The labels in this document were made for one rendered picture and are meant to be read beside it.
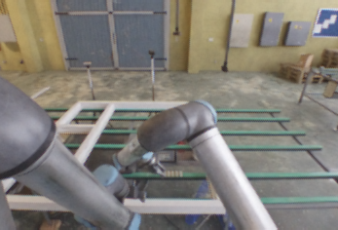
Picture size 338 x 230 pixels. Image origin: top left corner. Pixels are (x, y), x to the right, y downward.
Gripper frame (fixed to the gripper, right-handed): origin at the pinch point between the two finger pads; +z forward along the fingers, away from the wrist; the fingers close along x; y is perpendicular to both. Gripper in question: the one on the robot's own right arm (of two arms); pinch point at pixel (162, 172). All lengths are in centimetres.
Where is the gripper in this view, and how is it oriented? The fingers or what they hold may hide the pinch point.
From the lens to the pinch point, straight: 142.7
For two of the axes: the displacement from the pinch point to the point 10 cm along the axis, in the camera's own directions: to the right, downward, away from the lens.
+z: 6.1, 7.0, 3.8
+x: -0.2, -4.7, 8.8
